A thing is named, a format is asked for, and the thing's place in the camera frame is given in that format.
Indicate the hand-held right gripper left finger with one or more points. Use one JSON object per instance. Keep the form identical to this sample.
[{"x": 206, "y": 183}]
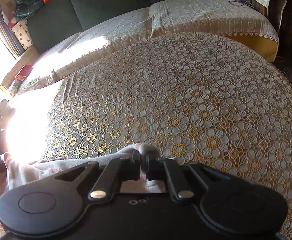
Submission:
[{"x": 136, "y": 166}]

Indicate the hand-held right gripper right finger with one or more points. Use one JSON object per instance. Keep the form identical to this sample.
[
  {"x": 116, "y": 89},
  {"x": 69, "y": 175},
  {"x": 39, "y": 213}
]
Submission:
[{"x": 151, "y": 168}]

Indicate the white garment with orange stitching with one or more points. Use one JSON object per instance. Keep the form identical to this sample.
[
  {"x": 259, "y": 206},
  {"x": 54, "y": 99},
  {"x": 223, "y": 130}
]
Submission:
[{"x": 48, "y": 166}]

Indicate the red booklet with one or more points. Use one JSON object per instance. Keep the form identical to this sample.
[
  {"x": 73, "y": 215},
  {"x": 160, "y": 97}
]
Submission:
[{"x": 23, "y": 72}]

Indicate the floral cream cushion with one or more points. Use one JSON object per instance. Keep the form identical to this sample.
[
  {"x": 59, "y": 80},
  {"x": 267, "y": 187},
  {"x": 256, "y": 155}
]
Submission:
[{"x": 21, "y": 35}]

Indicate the tied window curtain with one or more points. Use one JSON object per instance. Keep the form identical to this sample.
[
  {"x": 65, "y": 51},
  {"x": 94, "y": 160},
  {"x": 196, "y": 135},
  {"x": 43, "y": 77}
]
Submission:
[{"x": 3, "y": 30}]

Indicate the dark green sofa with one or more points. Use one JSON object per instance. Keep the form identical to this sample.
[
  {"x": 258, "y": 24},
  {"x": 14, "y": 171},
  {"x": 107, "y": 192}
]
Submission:
[
  {"x": 106, "y": 2},
  {"x": 185, "y": 15}
]

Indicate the green plaid blanket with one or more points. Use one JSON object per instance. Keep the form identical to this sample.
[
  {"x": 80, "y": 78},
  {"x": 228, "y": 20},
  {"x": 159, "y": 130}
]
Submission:
[{"x": 27, "y": 5}]

